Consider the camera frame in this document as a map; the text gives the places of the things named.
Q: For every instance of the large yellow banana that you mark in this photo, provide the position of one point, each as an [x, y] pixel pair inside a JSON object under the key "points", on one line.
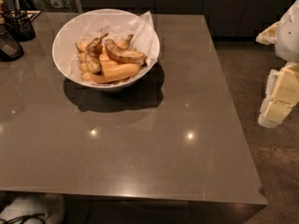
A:
{"points": [[114, 73]]}

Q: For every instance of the white bowl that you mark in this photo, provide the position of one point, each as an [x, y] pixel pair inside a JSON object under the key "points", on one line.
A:
{"points": [[67, 41]]}

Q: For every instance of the dark bruised banana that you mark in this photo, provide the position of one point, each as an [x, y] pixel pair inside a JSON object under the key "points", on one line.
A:
{"points": [[93, 50]]}

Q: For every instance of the small banana at back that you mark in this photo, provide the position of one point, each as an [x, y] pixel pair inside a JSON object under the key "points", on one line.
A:
{"points": [[124, 43]]}

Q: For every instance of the spotted brown banana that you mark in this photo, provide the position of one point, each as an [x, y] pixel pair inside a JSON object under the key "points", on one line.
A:
{"points": [[120, 55]]}

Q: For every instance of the black wire basket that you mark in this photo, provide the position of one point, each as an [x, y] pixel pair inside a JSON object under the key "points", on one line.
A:
{"points": [[21, 27]]}

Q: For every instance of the white paper liner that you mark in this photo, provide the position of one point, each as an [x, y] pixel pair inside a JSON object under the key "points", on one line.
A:
{"points": [[114, 47]]}

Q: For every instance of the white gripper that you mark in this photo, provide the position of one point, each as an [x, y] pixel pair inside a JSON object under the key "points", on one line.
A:
{"points": [[288, 36]]}

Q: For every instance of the yellow banana bunch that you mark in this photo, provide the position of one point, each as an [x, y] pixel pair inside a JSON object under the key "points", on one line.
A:
{"points": [[105, 62]]}

